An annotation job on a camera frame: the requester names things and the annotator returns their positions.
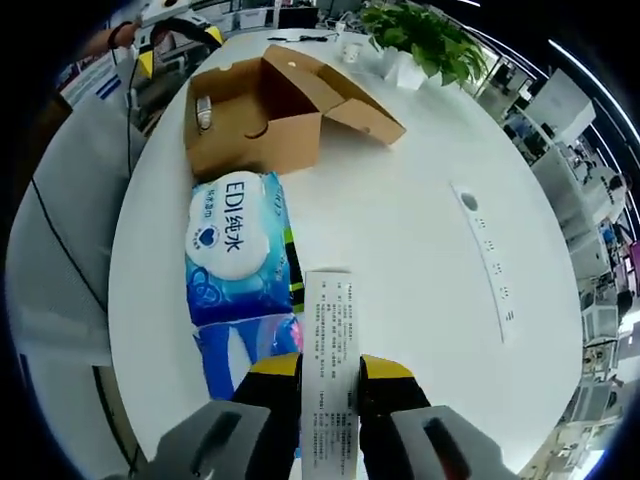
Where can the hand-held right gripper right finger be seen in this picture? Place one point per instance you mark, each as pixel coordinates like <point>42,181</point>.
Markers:
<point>385,425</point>

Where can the small clear bottle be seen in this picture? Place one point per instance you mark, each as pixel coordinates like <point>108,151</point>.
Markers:
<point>204,115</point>

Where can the white table socket strip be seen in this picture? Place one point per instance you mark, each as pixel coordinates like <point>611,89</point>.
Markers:
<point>487,260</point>

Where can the black wristband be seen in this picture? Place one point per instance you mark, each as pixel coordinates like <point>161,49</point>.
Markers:
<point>115,38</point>

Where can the white paper cup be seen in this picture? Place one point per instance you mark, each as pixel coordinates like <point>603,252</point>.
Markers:
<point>351,52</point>

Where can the blue soft tissue pack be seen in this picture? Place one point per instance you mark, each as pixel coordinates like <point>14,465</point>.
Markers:
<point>240,355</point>

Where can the long white printed box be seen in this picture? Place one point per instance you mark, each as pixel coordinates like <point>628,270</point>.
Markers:
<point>330,350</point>

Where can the person's left hand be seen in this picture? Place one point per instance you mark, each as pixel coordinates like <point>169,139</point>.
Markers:
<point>130,34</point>

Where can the white mesh office chair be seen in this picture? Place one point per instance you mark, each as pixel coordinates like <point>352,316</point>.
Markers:
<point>60,250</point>

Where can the blue white display board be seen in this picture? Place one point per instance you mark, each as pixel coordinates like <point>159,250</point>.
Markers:
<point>90,80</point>

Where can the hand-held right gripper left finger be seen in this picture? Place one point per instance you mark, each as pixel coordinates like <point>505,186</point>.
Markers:
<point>270,425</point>

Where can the white square column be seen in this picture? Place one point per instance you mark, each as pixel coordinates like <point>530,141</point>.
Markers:
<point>567,102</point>

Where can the blue white wet wipes pack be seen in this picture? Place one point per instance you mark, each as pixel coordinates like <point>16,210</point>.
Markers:
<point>230,250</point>

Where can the green plant in white pot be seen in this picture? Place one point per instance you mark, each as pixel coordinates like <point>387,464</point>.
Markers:
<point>425,35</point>

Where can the brown cardboard shoe box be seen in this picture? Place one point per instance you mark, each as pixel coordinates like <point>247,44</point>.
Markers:
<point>280,120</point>

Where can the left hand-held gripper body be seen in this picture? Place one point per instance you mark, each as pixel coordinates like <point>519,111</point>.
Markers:
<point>167,11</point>

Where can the silver green soft pouch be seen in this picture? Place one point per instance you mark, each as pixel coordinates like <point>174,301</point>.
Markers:
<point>294,270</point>

